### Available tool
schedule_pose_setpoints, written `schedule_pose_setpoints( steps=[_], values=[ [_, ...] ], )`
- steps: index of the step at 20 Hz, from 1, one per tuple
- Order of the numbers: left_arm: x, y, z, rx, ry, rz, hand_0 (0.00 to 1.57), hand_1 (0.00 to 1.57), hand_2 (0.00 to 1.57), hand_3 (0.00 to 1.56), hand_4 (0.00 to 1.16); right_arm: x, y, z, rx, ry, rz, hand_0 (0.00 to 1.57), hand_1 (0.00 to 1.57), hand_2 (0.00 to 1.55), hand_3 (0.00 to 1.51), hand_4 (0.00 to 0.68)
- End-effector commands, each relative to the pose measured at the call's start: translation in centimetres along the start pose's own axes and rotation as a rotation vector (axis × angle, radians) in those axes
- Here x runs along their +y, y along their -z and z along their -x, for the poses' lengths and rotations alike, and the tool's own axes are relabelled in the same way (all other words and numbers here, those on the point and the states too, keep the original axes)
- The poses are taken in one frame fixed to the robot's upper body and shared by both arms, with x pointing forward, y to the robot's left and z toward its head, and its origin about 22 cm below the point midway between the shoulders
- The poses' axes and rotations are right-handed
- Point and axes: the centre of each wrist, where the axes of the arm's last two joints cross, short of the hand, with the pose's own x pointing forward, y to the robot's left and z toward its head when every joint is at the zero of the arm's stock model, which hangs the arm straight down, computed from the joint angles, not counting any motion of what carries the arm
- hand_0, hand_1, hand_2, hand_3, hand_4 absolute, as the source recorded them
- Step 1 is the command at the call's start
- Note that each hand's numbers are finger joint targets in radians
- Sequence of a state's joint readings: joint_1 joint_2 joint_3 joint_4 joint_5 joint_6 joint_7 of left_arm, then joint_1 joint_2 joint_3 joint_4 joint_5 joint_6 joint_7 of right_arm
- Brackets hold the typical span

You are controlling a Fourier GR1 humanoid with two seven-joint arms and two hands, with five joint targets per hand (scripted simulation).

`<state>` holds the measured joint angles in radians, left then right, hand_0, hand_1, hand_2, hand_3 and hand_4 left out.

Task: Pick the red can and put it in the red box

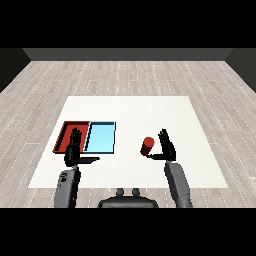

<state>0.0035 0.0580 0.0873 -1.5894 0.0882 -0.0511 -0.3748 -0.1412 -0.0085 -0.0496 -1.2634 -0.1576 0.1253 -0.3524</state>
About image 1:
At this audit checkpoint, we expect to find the small red can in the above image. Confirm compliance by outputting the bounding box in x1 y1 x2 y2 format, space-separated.
139 136 156 157

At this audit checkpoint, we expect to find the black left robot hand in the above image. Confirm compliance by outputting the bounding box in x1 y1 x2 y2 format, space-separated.
63 127 101 168

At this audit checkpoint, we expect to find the dark grey robot body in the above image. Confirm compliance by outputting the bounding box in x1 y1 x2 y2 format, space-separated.
97 188 160 209

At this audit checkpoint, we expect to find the light blue shallow open box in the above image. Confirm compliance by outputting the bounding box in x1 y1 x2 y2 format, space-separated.
82 121 117 155

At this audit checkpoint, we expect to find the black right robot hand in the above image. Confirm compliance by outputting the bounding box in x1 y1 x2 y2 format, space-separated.
146 128 177 162

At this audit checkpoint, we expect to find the red shallow open box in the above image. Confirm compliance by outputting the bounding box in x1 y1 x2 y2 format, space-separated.
52 120 91 155

